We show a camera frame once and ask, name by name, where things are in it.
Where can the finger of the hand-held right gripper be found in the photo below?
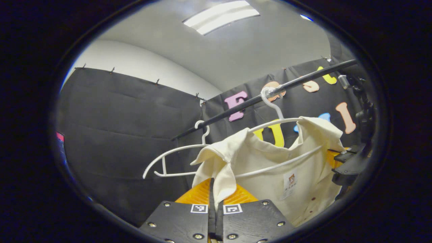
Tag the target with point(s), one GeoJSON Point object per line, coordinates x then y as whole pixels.
{"type": "Point", "coordinates": [349, 153]}
{"type": "Point", "coordinates": [351, 170]}

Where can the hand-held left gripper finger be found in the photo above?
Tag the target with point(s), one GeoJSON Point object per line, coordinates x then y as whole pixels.
{"type": "Point", "coordinates": [219, 222]}
{"type": "Point", "coordinates": [212, 219]}

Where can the cream button shirt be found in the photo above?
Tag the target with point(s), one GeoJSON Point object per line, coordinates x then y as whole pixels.
{"type": "Point", "coordinates": [263, 158]}

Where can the white plastic hanger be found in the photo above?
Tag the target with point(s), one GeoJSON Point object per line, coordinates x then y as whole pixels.
{"type": "Point", "coordinates": [277, 110]}
{"type": "Point", "coordinates": [175, 174]}

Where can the black clothes rack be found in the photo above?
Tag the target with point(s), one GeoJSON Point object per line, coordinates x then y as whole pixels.
{"type": "Point", "coordinates": [303, 79]}

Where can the black backdrop cloth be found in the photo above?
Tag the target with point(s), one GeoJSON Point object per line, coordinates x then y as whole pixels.
{"type": "Point", "coordinates": [118, 135]}

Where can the large ceiling light panel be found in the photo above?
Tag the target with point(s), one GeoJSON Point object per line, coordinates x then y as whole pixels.
{"type": "Point", "coordinates": [221, 17]}

